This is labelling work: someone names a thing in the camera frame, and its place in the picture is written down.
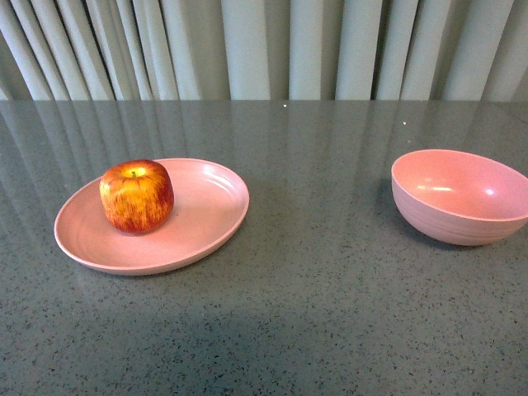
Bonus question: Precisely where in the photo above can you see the white vertical blinds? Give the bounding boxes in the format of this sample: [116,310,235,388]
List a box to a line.
[1,1,527,102]

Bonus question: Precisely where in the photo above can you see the pink round plate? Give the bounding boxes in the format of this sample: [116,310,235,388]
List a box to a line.
[54,158,250,276]

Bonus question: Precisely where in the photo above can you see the pink bowl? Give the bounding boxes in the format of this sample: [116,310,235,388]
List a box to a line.
[391,149,527,246]

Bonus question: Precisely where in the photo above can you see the red yellow apple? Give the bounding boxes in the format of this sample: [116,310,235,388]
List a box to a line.
[99,159,174,234]

